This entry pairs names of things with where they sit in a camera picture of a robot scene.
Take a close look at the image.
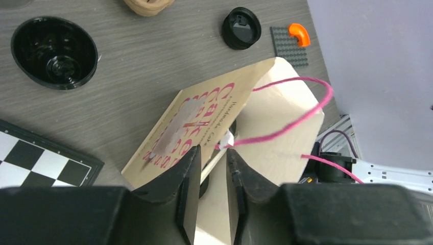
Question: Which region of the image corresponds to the grey lego baseplate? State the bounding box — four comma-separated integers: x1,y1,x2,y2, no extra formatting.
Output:
270,26,309,68

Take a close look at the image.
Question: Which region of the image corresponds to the brown cardboard cup carrier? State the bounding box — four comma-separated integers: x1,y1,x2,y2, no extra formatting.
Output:
124,0,174,17

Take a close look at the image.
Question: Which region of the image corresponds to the black white chessboard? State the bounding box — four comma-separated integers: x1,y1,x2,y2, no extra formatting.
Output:
1,120,104,188

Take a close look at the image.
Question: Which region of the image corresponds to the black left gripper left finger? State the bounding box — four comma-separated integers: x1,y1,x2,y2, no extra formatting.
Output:
1,145,201,244

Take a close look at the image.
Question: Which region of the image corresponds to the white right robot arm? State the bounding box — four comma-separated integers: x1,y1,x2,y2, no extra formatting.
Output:
300,142,432,196

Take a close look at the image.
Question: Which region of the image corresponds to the paper bag with pink handles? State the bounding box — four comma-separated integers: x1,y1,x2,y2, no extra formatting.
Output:
121,56,364,245

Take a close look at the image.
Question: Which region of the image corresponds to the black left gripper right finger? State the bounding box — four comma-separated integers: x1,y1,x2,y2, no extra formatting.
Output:
226,149,432,244

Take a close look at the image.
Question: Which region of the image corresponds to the stack of black cups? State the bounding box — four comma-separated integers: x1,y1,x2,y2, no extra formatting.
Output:
10,16,99,90

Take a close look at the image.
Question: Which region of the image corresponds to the orange small object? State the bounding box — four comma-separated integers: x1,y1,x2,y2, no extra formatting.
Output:
288,23,311,47

